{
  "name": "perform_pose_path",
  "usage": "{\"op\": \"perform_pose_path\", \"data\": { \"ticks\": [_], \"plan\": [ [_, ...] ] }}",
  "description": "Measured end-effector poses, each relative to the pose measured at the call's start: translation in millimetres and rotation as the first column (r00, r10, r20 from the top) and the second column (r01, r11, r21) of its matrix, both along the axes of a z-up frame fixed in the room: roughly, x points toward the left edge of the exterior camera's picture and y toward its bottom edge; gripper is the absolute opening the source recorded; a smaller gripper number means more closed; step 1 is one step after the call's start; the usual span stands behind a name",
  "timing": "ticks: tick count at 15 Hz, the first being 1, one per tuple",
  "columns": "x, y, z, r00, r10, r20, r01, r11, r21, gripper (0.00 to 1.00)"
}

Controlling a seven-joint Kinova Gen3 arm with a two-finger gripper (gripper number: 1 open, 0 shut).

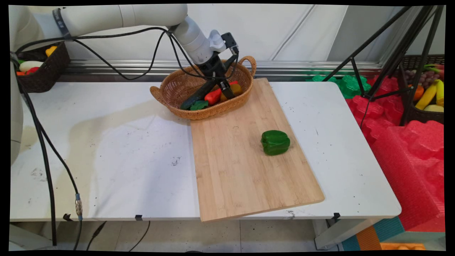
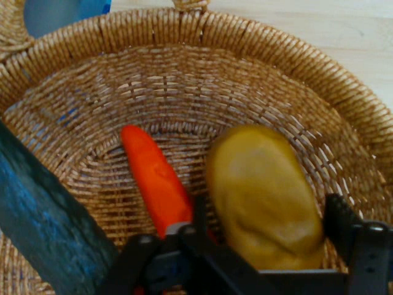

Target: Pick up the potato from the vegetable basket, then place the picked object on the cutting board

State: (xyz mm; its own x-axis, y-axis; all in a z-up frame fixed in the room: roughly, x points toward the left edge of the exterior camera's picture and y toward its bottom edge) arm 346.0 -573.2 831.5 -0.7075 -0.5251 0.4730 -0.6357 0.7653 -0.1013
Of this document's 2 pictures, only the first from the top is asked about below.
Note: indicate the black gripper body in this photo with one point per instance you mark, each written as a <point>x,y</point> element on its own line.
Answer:
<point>213,65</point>

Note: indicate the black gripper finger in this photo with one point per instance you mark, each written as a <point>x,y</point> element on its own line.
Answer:
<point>228,90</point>
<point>213,82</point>

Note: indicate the green bell pepper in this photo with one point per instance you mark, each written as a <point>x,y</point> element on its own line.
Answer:
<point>275,143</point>

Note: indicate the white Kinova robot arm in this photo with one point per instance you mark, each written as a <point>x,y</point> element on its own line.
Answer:
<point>142,15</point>

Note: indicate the yellow orange vegetable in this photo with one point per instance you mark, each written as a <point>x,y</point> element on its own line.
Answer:
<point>237,89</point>

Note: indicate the red pepper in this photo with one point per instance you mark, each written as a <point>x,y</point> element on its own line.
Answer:
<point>213,96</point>

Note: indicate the dark green cucumber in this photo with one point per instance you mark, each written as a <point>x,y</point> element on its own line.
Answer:
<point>195,97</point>

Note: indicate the green leafy vegetable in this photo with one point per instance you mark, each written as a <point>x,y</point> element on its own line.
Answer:
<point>199,105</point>

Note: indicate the bamboo cutting board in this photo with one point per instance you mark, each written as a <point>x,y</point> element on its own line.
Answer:
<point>245,156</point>

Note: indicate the green foam mat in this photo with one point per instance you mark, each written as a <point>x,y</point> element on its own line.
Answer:
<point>350,87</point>

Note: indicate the small red foam mat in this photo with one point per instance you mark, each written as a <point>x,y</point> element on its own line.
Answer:
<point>376,110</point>

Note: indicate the dark woven basket with vegetables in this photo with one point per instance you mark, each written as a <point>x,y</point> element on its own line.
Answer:
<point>46,76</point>

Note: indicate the black tripod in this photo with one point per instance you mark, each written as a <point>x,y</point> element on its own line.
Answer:
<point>398,53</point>

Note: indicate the small red vegetable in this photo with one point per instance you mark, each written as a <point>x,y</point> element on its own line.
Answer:
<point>32,70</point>

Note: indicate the white table leg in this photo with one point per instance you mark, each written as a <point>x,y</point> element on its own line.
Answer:
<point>337,234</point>

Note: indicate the white radish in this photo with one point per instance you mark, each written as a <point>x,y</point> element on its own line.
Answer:
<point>30,65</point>

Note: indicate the orange fruit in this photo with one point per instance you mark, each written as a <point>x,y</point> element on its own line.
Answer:
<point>419,92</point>

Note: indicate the dark woven basket with fruit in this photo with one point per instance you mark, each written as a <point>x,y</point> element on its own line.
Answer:
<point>419,113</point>

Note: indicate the purple grapes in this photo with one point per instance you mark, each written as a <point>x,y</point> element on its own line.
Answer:
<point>423,76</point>

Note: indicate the large yellow banana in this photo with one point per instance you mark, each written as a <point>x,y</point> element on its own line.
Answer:
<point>427,96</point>

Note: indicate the large red foam mat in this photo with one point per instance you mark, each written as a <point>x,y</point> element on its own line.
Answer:
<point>412,170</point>

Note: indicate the teal and orange foam mat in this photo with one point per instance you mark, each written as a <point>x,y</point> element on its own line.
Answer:
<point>373,236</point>

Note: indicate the pale yellow fruit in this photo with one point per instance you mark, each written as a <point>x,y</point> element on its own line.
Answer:
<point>434,108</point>

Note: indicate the small yellow banana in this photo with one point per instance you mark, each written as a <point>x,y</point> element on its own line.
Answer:
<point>440,92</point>

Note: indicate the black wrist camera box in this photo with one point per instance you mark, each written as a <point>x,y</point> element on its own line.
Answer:
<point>229,41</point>

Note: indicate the metal wall rail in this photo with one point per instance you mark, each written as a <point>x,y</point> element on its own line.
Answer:
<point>284,69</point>

